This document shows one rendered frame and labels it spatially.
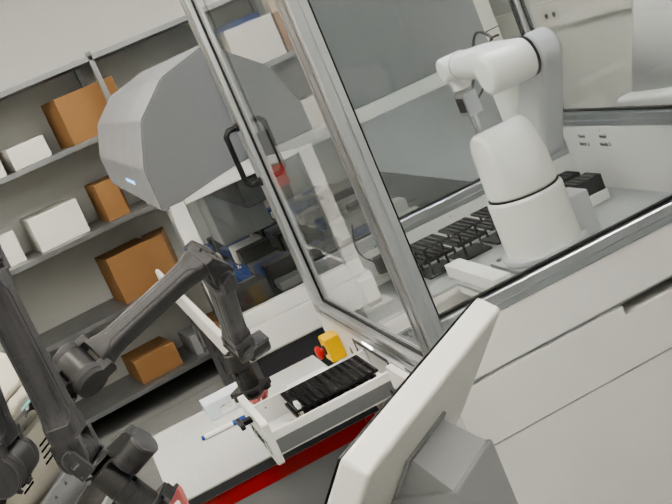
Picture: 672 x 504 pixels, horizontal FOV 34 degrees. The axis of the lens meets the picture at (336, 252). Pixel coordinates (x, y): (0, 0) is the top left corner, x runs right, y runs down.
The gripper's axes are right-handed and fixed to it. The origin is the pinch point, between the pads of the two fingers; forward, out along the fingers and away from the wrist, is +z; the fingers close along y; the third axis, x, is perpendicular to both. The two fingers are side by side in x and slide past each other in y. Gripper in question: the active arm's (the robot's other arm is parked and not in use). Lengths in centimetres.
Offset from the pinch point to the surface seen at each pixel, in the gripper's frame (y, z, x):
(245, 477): -1.5, 6.8, 19.7
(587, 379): -97, -2, 19
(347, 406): -37.3, -5.9, 16.9
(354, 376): -36.6, -9.1, 7.7
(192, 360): 231, 76, -253
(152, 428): 233, 89, -200
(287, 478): -7.8, 13.2, 12.4
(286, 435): -25.6, -6.9, 27.9
